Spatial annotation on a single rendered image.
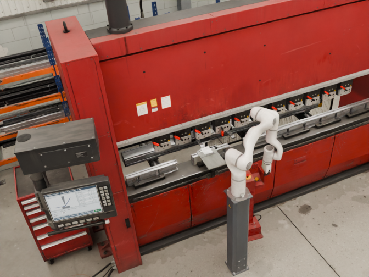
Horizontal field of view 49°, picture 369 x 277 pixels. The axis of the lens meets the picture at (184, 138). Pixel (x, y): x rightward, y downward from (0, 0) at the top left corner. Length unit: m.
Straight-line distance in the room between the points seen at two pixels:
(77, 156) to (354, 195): 3.37
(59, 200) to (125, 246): 1.27
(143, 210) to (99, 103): 1.32
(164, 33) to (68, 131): 1.03
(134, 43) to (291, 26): 1.40
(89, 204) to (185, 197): 1.30
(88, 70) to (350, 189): 3.41
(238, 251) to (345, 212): 1.48
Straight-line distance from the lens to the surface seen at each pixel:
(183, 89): 3.39
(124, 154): 3.98
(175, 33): 3.14
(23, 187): 3.96
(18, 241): 4.91
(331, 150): 4.73
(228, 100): 3.66
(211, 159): 3.78
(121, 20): 3.07
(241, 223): 3.61
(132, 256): 4.14
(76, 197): 2.88
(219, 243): 4.37
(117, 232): 3.82
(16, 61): 5.13
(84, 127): 2.72
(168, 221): 4.11
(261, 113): 3.18
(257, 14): 3.43
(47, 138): 2.71
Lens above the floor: 3.43
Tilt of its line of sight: 37 degrees down
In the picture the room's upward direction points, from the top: 5 degrees counter-clockwise
